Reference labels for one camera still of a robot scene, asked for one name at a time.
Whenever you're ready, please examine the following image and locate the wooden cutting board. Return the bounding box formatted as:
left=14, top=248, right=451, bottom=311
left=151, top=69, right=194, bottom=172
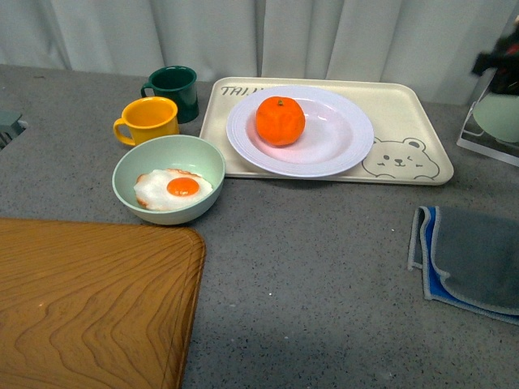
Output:
left=1, top=218, right=206, bottom=388

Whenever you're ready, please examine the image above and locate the white curtain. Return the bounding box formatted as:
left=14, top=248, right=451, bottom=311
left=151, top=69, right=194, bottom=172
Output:
left=1, top=0, right=518, bottom=104

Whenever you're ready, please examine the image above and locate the white ribbed plate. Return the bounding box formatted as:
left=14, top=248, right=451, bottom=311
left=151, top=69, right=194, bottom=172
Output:
left=226, top=86, right=374, bottom=178

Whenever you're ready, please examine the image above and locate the white wire cup rack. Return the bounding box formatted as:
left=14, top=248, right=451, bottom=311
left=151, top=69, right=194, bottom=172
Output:
left=457, top=71, right=518, bottom=167

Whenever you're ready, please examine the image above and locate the orange mandarin fruit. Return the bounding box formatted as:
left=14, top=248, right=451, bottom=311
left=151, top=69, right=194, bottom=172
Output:
left=255, top=96, right=306, bottom=147

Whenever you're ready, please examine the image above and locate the cream bear serving tray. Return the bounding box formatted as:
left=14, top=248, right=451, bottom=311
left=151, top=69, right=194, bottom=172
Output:
left=200, top=77, right=453, bottom=186

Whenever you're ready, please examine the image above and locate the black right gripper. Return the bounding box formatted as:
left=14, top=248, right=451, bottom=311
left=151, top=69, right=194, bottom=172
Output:
left=471, top=17, right=518, bottom=96

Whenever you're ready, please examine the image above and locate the light green bowl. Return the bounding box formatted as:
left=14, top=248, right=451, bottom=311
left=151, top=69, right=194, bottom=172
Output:
left=112, top=135, right=225, bottom=225

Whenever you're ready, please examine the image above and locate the yellow enamel mug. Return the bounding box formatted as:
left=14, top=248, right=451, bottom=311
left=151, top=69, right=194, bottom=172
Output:
left=113, top=96, right=180, bottom=147

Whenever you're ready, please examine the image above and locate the fake fried egg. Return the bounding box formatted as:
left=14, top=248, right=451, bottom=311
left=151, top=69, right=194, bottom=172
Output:
left=133, top=169, right=213, bottom=212

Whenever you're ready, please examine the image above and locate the dark green enamel mug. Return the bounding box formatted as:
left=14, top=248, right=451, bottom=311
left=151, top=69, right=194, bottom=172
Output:
left=140, top=66, right=199, bottom=124

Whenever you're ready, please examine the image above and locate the grey blue folded cloth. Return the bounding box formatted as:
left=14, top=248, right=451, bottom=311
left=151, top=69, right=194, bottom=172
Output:
left=407, top=206, right=518, bottom=325

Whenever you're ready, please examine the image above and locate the green plastic cup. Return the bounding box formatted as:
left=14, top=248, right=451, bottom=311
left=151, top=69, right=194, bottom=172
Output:
left=473, top=93, right=519, bottom=143

